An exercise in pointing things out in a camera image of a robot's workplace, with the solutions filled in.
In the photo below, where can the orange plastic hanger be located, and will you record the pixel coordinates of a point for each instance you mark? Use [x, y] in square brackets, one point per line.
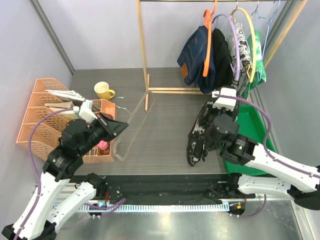
[208, 14]

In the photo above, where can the blue denim jeans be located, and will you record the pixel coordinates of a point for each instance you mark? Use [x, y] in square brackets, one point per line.
[191, 61]

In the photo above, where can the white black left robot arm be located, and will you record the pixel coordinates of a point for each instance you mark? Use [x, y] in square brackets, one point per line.
[40, 220]

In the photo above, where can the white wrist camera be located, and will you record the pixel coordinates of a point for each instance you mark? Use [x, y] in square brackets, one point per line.
[85, 111]
[224, 98]

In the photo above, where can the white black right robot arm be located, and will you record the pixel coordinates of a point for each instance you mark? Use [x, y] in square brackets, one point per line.
[288, 178]

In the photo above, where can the green plastic tray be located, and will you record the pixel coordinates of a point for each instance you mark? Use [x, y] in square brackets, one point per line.
[251, 125]

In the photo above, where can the yellow mug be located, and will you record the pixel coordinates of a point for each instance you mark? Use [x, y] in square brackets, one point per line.
[103, 91]

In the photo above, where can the orange file organizer rack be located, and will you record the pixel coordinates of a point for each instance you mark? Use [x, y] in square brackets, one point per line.
[46, 136]

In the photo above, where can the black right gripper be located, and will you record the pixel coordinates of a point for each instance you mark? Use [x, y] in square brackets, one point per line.
[212, 109]

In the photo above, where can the papers in organizer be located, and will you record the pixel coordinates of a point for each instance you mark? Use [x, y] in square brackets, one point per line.
[67, 96]

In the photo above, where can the black hanging garment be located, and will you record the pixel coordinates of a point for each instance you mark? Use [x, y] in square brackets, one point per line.
[222, 60]

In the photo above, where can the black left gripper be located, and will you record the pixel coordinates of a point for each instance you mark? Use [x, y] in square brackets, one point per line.
[112, 128]

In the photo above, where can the purple plastic hanger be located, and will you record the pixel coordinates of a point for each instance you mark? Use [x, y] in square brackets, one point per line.
[236, 69]

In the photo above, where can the pink capped bottle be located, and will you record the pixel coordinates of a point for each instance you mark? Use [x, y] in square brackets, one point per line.
[103, 148]

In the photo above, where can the black white patterned trousers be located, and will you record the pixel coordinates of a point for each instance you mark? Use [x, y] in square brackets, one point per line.
[199, 143]

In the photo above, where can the orange compartment basket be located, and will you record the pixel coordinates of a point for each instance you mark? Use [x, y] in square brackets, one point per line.
[95, 155]

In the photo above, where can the wooden clothes rack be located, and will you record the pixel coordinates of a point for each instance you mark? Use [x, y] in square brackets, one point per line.
[237, 15]

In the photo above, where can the green hanging garment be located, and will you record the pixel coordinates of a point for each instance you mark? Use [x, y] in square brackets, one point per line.
[260, 75]

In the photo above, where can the clear acrylic hanger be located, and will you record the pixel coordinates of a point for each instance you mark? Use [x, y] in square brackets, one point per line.
[136, 118]

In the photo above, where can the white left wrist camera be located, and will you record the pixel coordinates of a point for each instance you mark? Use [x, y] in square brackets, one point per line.
[85, 111]

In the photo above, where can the blue wire hanger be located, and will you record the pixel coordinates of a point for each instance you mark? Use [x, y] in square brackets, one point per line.
[256, 15]

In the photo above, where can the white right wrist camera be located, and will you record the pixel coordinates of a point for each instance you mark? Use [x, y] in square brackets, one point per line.
[224, 98]

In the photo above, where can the white black printed garment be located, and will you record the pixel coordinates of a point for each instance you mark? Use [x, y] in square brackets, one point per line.
[245, 57]

